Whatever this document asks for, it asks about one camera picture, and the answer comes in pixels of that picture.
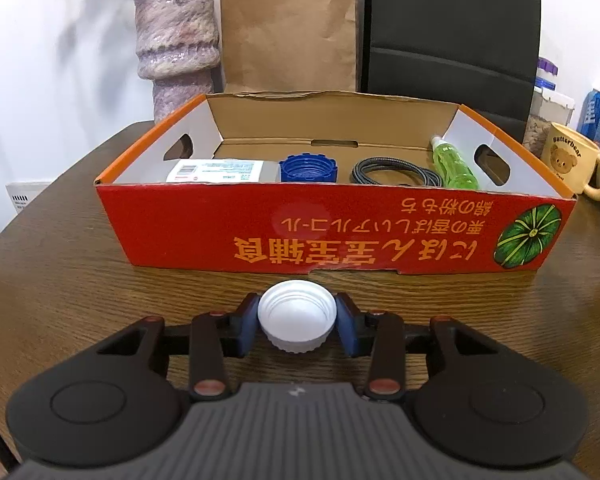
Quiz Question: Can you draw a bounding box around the brown paper bag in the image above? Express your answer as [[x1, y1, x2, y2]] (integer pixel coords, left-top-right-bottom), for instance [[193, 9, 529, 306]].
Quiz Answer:
[[219, 0, 359, 96]]

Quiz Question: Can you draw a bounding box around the white bottle cap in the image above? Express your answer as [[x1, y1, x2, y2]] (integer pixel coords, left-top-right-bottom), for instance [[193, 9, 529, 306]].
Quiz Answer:
[[257, 281, 339, 353]]

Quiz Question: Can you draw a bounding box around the green spray bottle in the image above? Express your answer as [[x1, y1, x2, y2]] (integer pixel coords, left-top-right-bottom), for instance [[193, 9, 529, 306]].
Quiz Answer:
[[429, 135, 481, 191]]

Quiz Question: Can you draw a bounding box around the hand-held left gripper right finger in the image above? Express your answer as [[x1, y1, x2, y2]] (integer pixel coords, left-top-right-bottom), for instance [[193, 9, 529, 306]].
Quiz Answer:
[[335, 292, 501, 402]]

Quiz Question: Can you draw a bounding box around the blue bottle cap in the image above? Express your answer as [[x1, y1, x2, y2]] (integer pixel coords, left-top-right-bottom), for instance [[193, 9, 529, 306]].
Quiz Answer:
[[278, 154, 340, 182]]

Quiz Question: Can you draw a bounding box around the yellow bear mug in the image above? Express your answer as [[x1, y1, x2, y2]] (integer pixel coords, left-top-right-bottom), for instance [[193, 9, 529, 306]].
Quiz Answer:
[[540, 122, 600, 202]]

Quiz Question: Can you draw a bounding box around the black paper bag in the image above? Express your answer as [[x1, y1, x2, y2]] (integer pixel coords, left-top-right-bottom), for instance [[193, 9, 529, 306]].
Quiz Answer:
[[360, 0, 542, 146]]

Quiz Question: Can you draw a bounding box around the red cardboard box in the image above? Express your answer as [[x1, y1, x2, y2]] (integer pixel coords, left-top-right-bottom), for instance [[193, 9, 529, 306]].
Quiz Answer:
[[94, 91, 578, 277]]

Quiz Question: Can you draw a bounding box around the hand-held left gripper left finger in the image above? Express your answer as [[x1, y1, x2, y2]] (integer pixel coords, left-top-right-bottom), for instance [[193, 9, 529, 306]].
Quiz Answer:
[[92, 292, 261, 403]]

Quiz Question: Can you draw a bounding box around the mottled purple ceramic vase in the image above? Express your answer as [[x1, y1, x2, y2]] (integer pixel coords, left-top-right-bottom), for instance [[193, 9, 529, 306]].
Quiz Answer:
[[132, 0, 221, 123]]

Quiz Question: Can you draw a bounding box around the clear container purple lid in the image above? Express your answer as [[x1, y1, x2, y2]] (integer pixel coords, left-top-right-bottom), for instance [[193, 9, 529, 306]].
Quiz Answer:
[[522, 57, 576, 153]]

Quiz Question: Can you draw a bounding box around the grey braided cable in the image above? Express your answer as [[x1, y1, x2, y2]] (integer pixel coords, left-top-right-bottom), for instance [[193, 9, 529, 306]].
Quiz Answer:
[[350, 157, 443, 188]]

